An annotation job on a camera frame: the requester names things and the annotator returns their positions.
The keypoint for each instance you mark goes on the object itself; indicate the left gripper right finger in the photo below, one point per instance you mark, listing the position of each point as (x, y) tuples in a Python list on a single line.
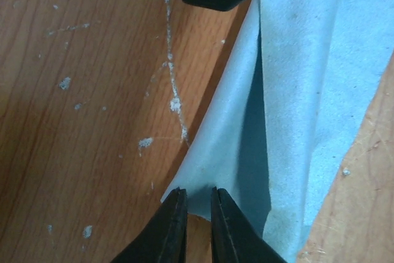
[(233, 238)]

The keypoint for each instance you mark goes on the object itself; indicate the blue cleaning cloth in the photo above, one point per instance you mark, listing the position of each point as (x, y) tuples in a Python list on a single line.
[(287, 108)]

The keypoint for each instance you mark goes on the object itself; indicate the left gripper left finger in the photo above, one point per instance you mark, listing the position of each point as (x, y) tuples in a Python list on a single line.
[(164, 238)]

